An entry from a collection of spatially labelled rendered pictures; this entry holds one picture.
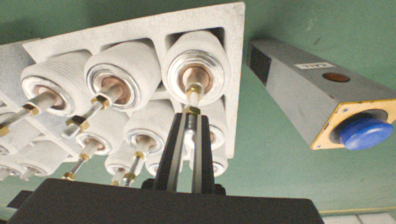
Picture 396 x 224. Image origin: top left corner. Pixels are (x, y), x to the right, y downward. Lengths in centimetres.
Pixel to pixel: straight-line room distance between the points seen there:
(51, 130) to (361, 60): 99
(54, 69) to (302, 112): 36
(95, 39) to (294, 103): 33
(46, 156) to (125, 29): 48
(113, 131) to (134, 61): 17
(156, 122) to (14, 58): 44
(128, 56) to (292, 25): 41
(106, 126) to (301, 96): 34
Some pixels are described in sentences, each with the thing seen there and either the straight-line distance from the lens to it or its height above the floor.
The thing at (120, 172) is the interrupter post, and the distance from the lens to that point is 41.
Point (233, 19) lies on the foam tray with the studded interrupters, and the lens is 23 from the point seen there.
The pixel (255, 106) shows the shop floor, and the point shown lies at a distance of 55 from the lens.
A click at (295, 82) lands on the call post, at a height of 24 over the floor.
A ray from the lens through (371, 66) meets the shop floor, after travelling 70.
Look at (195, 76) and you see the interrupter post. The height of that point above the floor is 26.
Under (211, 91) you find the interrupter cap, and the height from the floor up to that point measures 25.
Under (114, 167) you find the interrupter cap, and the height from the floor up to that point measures 25.
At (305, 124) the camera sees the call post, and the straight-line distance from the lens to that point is 21.
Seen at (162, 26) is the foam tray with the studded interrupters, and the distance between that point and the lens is 24.
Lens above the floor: 41
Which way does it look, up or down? 51 degrees down
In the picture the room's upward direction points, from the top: 177 degrees counter-clockwise
